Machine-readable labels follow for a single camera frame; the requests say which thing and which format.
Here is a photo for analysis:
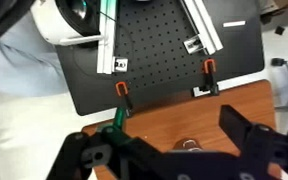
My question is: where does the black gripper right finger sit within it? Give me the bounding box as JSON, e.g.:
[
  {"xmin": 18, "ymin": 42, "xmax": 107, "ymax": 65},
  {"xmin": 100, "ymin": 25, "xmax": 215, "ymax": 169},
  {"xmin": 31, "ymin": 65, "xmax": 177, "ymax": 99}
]
[{"xmin": 218, "ymin": 104, "xmax": 288, "ymax": 180}]

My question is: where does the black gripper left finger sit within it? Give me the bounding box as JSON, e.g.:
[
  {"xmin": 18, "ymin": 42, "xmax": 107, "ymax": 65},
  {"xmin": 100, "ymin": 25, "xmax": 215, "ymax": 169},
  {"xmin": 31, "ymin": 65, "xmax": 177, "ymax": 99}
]
[{"xmin": 46, "ymin": 131, "xmax": 122, "ymax": 180}]

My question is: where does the brown wooden desk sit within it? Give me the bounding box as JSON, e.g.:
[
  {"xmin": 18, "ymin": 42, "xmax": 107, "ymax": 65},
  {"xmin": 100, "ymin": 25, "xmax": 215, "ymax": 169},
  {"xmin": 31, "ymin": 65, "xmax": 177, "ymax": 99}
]
[{"xmin": 82, "ymin": 79, "xmax": 283, "ymax": 180}]

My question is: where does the green plastic gripper attachment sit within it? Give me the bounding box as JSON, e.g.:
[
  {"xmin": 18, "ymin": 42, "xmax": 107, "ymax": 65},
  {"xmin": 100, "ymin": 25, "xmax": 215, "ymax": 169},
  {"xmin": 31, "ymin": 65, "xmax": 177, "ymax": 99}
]
[{"xmin": 97, "ymin": 105, "xmax": 133, "ymax": 148}]

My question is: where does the small steel pot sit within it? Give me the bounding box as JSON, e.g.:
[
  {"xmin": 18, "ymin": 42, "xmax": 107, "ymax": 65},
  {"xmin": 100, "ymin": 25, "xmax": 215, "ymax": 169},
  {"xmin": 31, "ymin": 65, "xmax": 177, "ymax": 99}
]
[{"xmin": 172, "ymin": 137, "xmax": 204, "ymax": 153}]

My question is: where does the grey chair base with casters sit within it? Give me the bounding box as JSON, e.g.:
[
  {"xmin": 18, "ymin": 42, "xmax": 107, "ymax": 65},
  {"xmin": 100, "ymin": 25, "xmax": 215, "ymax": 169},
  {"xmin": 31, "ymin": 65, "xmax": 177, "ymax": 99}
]
[{"xmin": 271, "ymin": 57, "xmax": 288, "ymax": 113}]

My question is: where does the person light blue jeans leg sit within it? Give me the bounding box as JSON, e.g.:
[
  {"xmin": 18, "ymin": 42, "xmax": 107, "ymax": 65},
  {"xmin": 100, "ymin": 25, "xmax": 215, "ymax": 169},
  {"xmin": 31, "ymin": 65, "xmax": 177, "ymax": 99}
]
[{"xmin": 0, "ymin": 13, "xmax": 70, "ymax": 98}]

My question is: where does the white label strip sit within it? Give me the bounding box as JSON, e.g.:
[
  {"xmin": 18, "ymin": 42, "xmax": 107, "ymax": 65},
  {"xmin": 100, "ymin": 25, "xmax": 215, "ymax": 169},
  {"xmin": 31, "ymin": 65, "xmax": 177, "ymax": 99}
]
[{"xmin": 222, "ymin": 20, "xmax": 247, "ymax": 28}]

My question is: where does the black clamp with orange handle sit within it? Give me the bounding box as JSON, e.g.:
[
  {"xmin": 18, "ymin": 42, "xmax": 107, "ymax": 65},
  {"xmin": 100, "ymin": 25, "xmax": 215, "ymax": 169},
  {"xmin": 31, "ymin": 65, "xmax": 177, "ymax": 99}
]
[
  {"xmin": 193, "ymin": 58, "xmax": 220, "ymax": 98},
  {"xmin": 114, "ymin": 81, "xmax": 134, "ymax": 118}
]

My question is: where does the grey metal rail bracket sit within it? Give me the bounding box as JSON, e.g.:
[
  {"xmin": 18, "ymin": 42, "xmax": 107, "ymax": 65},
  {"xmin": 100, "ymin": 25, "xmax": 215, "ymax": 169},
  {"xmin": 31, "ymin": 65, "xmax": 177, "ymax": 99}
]
[
  {"xmin": 183, "ymin": 34, "xmax": 207, "ymax": 55},
  {"xmin": 113, "ymin": 57, "xmax": 129, "ymax": 73}
]

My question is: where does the silver aluminium rail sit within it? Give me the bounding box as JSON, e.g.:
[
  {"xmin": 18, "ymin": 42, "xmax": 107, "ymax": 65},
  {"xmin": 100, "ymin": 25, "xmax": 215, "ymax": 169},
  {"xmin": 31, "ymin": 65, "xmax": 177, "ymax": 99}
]
[
  {"xmin": 96, "ymin": 0, "xmax": 118, "ymax": 75},
  {"xmin": 180, "ymin": 0, "xmax": 224, "ymax": 56}
]

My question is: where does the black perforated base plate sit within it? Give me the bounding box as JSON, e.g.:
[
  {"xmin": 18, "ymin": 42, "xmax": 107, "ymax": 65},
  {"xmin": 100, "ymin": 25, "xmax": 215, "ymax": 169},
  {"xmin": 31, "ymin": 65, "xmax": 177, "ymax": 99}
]
[{"xmin": 55, "ymin": 0, "xmax": 265, "ymax": 117}]

